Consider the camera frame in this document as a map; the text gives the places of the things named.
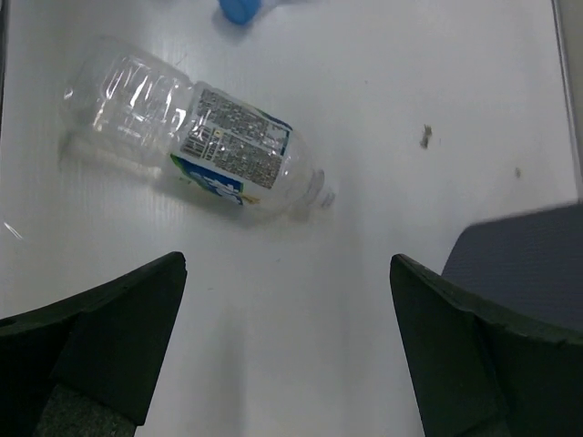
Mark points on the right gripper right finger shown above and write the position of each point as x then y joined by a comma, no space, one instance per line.
480,369

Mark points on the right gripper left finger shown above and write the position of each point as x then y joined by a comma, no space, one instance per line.
88,365

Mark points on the clear bottle white blue label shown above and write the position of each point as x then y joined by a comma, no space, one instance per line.
139,111

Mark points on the grey mesh waste bin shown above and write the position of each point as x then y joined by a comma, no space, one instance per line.
530,263

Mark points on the blue label bottle blue cap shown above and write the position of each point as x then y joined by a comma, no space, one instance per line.
246,12

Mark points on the aluminium frame rail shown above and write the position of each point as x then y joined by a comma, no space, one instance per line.
568,24

